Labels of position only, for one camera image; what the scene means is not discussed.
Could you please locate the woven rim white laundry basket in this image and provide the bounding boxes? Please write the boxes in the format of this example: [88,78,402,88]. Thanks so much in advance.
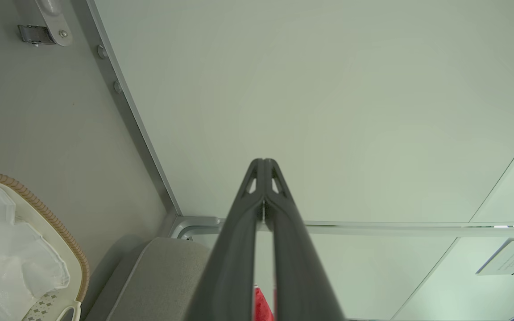
[0,171,91,321]

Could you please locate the white printed paper sign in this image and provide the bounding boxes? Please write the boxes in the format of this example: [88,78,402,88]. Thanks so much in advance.
[476,238,514,276]

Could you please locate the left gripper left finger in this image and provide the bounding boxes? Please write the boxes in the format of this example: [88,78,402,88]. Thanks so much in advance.
[185,158,265,321]

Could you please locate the grey fabric sofa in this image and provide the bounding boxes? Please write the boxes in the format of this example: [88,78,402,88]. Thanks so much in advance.
[83,236,223,321]

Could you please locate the white cloth in basket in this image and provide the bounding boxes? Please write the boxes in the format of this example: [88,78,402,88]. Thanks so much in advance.
[0,182,71,321]

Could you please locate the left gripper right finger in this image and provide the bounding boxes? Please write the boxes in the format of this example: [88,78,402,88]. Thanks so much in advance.
[264,158,347,321]

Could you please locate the red garment white stripes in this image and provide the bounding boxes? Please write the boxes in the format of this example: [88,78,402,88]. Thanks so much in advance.
[254,285,276,321]

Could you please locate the grey aluminium frame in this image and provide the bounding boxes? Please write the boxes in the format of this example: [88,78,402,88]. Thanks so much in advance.
[70,0,514,241]

